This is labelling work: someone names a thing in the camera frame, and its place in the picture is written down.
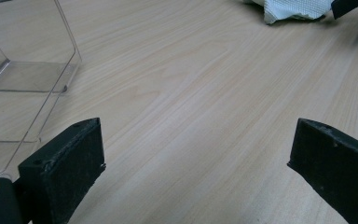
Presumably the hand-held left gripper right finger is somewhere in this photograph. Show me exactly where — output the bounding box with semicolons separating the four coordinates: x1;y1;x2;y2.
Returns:
286;118;358;224

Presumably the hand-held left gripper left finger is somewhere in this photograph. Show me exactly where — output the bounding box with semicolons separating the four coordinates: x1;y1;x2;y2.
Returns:
18;117;107;224

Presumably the light blue cleaning cloth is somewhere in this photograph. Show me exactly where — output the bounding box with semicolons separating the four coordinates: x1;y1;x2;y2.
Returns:
243;0;336;25

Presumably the clear acrylic divided organizer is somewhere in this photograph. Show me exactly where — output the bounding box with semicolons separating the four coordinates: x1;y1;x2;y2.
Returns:
0;0;83;182

